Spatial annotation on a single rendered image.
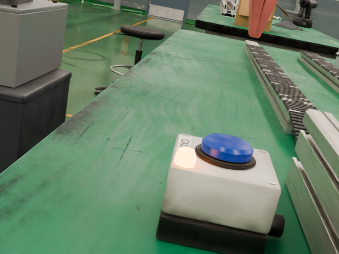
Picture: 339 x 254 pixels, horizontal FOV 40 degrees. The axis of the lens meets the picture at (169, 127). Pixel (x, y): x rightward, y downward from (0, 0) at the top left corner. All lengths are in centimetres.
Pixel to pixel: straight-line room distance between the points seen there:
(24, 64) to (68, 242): 40
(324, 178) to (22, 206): 23
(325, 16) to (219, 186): 1139
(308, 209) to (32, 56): 46
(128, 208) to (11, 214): 9
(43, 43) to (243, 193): 49
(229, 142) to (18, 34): 39
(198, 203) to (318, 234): 10
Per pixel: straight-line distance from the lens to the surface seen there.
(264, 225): 34
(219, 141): 35
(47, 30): 76
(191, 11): 1150
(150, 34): 354
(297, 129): 64
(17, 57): 67
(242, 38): 263
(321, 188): 39
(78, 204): 38
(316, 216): 39
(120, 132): 55
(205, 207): 34
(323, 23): 1169
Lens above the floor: 96
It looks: 18 degrees down
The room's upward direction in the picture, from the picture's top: 11 degrees clockwise
